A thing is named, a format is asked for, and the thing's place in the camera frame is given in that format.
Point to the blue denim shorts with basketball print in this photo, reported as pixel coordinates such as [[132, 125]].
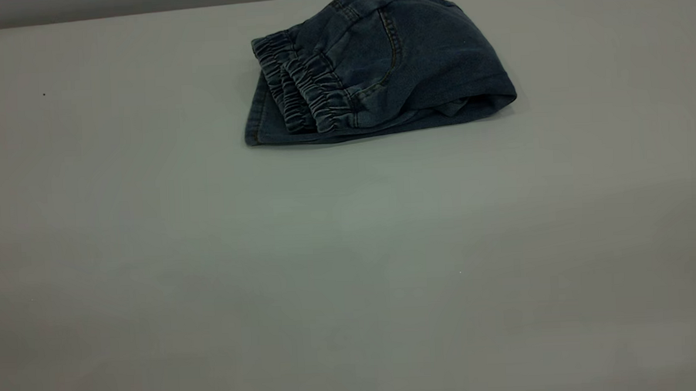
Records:
[[401, 58]]

